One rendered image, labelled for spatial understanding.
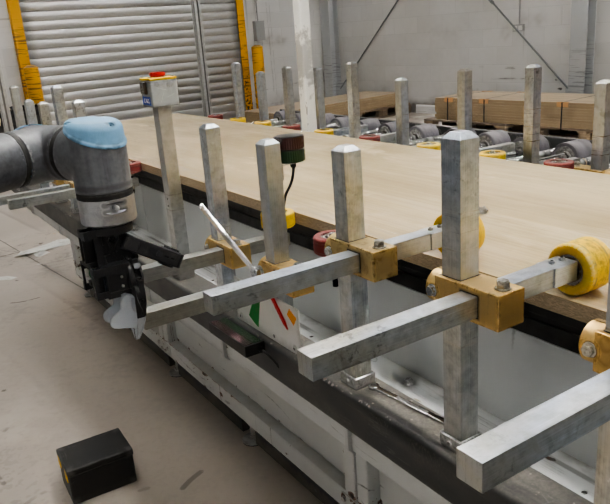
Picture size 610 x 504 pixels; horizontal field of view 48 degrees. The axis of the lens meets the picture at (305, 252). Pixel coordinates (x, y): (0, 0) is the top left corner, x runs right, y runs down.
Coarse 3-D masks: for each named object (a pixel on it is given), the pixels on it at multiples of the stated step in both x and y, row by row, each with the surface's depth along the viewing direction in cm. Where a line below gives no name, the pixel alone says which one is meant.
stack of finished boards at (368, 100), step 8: (336, 96) 1024; (344, 96) 1015; (360, 96) 998; (368, 96) 990; (376, 96) 985; (384, 96) 996; (392, 96) 1005; (296, 104) 956; (328, 104) 927; (336, 104) 936; (344, 104) 944; (360, 104) 965; (368, 104) 975; (376, 104) 985; (384, 104) 996; (392, 104) 1008; (248, 112) 911; (256, 112) 898; (272, 112) 884; (328, 112) 927; (336, 112) 937; (344, 112) 947; (248, 120) 915; (256, 120) 902
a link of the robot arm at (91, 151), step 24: (72, 120) 108; (96, 120) 108; (72, 144) 106; (96, 144) 105; (120, 144) 108; (72, 168) 108; (96, 168) 106; (120, 168) 108; (96, 192) 107; (120, 192) 109
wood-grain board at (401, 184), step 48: (144, 144) 284; (192, 144) 275; (240, 144) 266; (336, 144) 249; (384, 144) 242; (240, 192) 186; (288, 192) 182; (384, 192) 174; (432, 192) 170; (480, 192) 167; (528, 192) 163; (576, 192) 160; (528, 240) 129
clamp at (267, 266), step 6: (264, 258) 141; (258, 264) 141; (264, 264) 138; (270, 264) 136; (276, 264) 136; (282, 264) 135; (288, 264) 135; (264, 270) 139; (270, 270) 137; (306, 288) 132; (312, 288) 133; (288, 294) 133; (294, 294) 131; (300, 294) 132
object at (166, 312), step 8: (240, 280) 131; (184, 296) 125; (192, 296) 125; (200, 296) 125; (160, 304) 122; (168, 304) 122; (176, 304) 122; (184, 304) 123; (192, 304) 124; (200, 304) 124; (152, 312) 120; (160, 312) 120; (168, 312) 121; (176, 312) 122; (184, 312) 123; (192, 312) 124; (200, 312) 125; (152, 320) 120; (160, 320) 121; (168, 320) 122; (176, 320) 122; (144, 328) 120
